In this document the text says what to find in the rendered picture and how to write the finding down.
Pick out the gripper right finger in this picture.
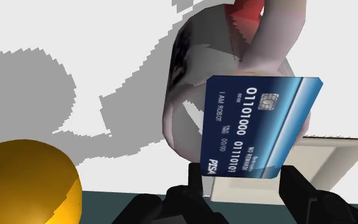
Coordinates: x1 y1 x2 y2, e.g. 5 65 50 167
279 165 358 224

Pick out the yellow bowl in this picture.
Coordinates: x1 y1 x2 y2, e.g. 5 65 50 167
0 139 83 224

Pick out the cream square tray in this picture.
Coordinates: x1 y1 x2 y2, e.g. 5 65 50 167
209 135 358 206

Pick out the blue bank card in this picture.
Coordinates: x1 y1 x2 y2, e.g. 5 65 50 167
199 75 324 179

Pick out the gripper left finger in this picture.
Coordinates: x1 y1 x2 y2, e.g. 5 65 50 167
111 162 229 224

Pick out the grey mug with red inside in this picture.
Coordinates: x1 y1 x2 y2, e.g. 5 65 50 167
162 0 312 164

